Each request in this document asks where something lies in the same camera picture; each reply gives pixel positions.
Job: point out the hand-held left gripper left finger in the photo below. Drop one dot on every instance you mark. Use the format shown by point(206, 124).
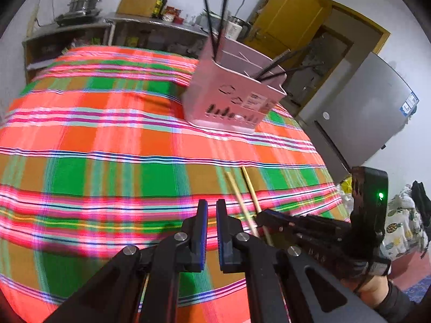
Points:
point(203, 228)

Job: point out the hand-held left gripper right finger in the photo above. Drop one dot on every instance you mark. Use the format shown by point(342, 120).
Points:
point(220, 232)

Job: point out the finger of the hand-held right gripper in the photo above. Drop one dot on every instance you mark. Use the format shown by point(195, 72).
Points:
point(303, 223)
point(323, 254)

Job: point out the beige wooden chopstick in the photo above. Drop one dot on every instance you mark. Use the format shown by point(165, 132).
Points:
point(235, 191)
point(251, 188)

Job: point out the pink plastic utensil holder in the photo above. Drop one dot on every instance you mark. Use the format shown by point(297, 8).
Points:
point(215, 91)

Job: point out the metal chopstick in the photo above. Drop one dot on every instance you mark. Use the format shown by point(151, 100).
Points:
point(279, 60)

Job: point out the person's right forearm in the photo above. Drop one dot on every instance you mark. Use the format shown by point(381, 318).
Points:
point(394, 299)

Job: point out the yellow plastic bag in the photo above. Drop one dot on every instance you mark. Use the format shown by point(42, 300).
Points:
point(346, 191)

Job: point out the pineapple print cloth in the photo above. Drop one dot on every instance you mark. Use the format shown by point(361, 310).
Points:
point(404, 222)

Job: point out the black bag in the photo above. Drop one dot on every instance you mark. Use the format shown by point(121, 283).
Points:
point(422, 205)

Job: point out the grey refrigerator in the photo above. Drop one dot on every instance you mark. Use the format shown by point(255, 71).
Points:
point(363, 114)

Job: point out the plaid tablecloth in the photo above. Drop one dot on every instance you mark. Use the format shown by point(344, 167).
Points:
point(84, 141)

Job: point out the white plastic container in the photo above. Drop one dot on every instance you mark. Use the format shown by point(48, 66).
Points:
point(235, 30)

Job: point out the red food jars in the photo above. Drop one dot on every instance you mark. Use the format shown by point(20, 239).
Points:
point(173, 14)

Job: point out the yellow door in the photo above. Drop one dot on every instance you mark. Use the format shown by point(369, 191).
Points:
point(289, 6)

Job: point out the dark oil bottle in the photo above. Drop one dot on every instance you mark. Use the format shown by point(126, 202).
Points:
point(157, 6)
point(164, 6)

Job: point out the gas stove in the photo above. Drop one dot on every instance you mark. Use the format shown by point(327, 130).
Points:
point(77, 18)

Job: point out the steel kitchen counter shelf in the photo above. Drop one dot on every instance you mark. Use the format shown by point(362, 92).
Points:
point(50, 33)

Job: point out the yellow door frame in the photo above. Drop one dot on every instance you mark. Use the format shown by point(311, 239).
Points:
point(370, 27)

